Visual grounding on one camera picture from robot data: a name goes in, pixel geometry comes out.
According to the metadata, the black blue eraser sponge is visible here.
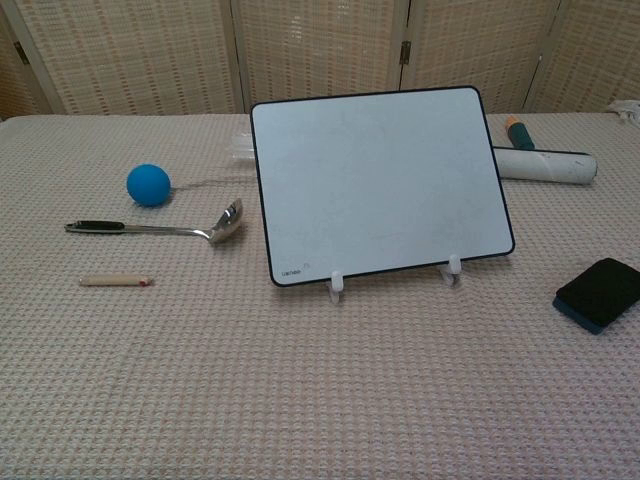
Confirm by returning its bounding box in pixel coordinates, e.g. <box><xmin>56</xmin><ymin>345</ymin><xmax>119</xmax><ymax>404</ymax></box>
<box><xmin>551</xmin><ymin>257</ymin><xmax>640</xmax><ymax>335</ymax></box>

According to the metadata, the steel ladle with black handle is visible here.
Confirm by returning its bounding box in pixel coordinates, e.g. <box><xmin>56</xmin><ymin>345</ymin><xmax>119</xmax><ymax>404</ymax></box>
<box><xmin>64</xmin><ymin>197</ymin><xmax>244</xmax><ymax>245</ymax></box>

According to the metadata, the white crumpled cloth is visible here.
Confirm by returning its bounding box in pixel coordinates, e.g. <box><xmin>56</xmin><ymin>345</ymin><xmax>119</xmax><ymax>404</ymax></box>
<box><xmin>606</xmin><ymin>99</ymin><xmax>640</xmax><ymax>126</ymax></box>

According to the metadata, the beige waffle-weave tablecloth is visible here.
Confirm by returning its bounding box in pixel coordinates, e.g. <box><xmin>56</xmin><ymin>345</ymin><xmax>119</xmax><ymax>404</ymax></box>
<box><xmin>0</xmin><ymin>111</ymin><xmax>640</xmax><ymax>480</ymax></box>

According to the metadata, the clear plastic easel stand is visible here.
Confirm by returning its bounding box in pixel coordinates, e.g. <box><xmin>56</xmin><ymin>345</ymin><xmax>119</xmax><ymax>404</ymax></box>
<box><xmin>231</xmin><ymin>130</ymin><xmax>467</xmax><ymax>304</ymax></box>

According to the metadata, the blue ball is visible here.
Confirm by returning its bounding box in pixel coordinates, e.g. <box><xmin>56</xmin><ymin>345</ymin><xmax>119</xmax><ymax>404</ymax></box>
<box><xmin>125</xmin><ymin>163</ymin><xmax>172</xmax><ymax>206</ymax></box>

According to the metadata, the white lint roller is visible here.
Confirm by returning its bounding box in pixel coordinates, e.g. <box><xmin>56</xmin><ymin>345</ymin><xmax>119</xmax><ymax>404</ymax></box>
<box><xmin>493</xmin><ymin>115</ymin><xmax>599</xmax><ymax>186</ymax></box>

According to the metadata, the woven folding screen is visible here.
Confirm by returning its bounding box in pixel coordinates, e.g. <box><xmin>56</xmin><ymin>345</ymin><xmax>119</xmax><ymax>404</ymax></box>
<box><xmin>0</xmin><ymin>0</ymin><xmax>640</xmax><ymax>120</ymax></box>

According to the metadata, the thin elastic string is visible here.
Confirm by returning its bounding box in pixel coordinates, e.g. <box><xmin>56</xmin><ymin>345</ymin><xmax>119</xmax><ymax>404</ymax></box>
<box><xmin>169</xmin><ymin>173</ymin><xmax>254</xmax><ymax>191</ymax></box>

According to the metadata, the beige pen with red tip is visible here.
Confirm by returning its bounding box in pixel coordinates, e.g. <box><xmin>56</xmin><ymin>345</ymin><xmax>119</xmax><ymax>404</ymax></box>
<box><xmin>78</xmin><ymin>272</ymin><xmax>154</xmax><ymax>288</ymax></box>

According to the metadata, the white dry-erase board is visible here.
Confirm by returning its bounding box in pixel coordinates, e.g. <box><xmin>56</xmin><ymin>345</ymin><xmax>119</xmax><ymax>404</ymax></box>
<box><xmin>249</xmin><ymin>85</ymin><xmax>516</xmax><ymax>288</ymax></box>

